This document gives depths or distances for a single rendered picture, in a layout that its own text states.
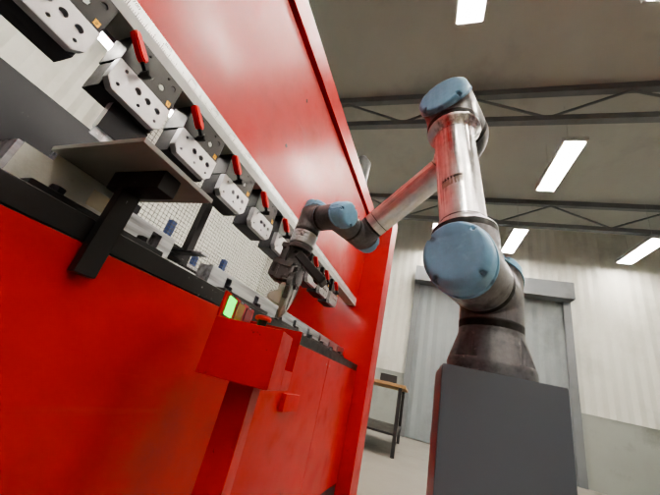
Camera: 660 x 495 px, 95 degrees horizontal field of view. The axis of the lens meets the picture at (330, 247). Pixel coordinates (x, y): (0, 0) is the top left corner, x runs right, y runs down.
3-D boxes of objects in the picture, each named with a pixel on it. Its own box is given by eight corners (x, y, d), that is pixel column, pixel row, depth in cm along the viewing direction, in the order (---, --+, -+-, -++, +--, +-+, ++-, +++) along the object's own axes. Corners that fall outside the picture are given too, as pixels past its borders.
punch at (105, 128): (91, 132, 67) (113, 102, 71) (85, 133, 68) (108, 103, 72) (130, 163, 75) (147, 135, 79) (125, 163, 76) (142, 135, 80)
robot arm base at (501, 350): (523, 390, 60) (522, 339, 64) (554, 386, 47) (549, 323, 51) (443, 372, 65) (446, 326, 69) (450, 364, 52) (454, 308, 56)
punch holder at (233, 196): (217, 192, 99) (235, 153, 106) (196, 192, 102) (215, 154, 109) (242, 216, 112) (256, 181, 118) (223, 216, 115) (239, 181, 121)
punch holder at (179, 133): (172, 147, 82) (195, 105, 89) (149, 149, 85) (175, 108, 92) (207, 183, 95) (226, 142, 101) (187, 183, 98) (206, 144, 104)
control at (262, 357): (266, 391, 60) (291, 303, 67) (194, 371, 63) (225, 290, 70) (287, 390, 78) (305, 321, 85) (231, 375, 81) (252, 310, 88)
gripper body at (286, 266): (273, 284, 90) (288, 247, 94) (300, 292, 88) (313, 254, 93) (265, 275, 83) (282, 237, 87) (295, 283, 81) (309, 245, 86)
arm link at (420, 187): (482, 137, 88) (356, 240, 103) (469, 109, 81) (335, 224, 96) (509, 154, 80) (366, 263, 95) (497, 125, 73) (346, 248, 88)
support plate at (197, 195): (143, 141, 50) (146, 137, 51) (50, 149, 60) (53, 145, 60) (211, 203, 65) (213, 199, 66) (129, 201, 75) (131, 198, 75)
